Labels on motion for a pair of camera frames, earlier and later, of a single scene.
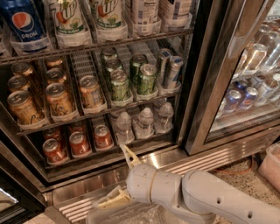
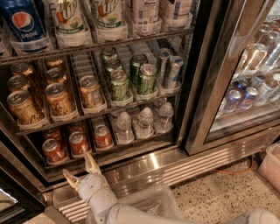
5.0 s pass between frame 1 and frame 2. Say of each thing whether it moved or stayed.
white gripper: moved
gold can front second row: stayed
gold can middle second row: stayed
